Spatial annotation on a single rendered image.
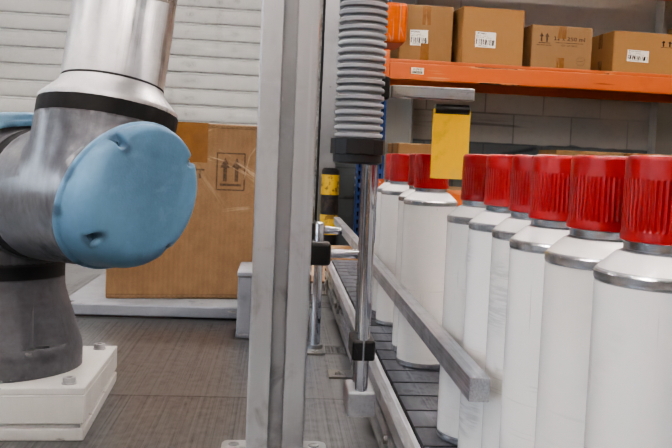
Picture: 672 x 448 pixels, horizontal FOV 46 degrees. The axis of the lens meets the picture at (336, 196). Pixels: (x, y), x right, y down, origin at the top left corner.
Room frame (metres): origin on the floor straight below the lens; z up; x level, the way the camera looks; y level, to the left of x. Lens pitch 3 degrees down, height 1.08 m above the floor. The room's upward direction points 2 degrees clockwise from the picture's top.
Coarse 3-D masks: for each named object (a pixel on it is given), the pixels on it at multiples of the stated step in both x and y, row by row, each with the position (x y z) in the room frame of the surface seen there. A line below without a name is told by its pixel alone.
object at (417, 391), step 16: (352, 272) 1.34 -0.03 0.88; (352, 288) 1.18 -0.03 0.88; (352, 304) 1.12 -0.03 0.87; (384, 336) 0.87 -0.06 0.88; (384, 352) 0.80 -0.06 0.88; (384, 368) 0.74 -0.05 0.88; (400, 368) 0.74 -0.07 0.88; (400, 384) 0.68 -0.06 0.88; (416, 384) 0.69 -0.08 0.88; (432, 384) 0.69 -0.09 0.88; (400, 400) 0.64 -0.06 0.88; (416, 400) 0.64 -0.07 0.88; (432, 400) 0.64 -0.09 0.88; (416, 416) 0.60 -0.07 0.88; (432, 416) 0.60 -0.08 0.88; (416, 432) 0.57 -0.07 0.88; (432, 432) 0.57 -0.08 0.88
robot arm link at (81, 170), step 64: (128, 0) 0.64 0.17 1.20; (64, 64) 0.65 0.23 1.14; (128, 64) 0.64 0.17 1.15; (64, 128) 0.61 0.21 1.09; (128, 128) 0.60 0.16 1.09; (0, 192) 0.63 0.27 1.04; (64, 192) 0.58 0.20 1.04; (128, 192) 0.60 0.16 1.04; (192, 192) 0.65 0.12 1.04; (64, 256) 0.62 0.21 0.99; (128, 256) 0.61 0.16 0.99
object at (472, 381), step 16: (336, 224) 1.42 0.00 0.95; (352, 240) 1.11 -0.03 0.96; (384, 272) 0.80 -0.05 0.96; (384, 288) 0.77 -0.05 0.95; (400, 288) 0.71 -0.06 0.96; (400, 304) 0.67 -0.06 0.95; (416, 304) 0.63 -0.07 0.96; (416, 320) 0.59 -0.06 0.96; (432, 320) 0.57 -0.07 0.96; (432, 336) 0.53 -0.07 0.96; (448, 336) 0.52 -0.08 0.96; (432, 352) 0.52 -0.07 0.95; (448, 352) 0.48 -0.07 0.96; (464, 352) 0.48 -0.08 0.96; (448, 368) 0.47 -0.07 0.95; (464, 368) 0.44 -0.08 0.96; (480, 368) 0.44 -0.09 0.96; (464, 384) 0.43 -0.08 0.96; (480, 384) 0.42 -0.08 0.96; (480, 400) 0.42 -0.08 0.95
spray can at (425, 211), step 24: (432, 192) 0.74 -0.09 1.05; (408, 216) 0.75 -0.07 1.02; (432, 216) 0.73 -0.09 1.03; (408, 240) 0.74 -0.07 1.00; (432, 240) 0.73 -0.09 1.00; (408, 264) 0.74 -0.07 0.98; (432, 264) 0.73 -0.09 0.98; (408, 288) 0.74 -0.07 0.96; (432, 288) 0.73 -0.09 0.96; (432, 312) 0.73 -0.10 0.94; (408, 336) 0.74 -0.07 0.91; (408, 360) 0.74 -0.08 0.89; (432, 360) 0.74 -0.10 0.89
